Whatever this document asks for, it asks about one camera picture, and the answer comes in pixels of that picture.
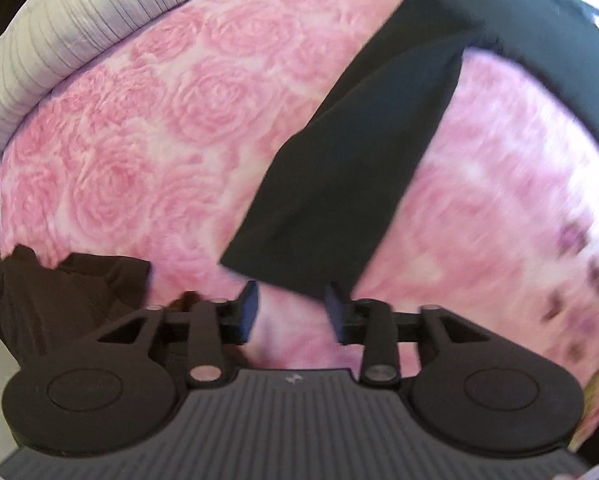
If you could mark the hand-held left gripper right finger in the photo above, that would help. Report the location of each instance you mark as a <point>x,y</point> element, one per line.
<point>335,306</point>

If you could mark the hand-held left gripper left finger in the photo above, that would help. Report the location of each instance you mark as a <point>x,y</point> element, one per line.
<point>250,310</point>

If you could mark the dark teal pants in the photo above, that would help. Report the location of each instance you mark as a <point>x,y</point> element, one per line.
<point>354,160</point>

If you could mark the dark brown cloth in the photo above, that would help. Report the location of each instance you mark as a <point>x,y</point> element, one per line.
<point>69,295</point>

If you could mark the pink rose blanket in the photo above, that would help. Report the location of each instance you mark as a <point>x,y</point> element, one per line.
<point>129,160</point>

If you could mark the grey striped duvet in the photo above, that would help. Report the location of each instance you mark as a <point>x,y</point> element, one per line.
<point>54,25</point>

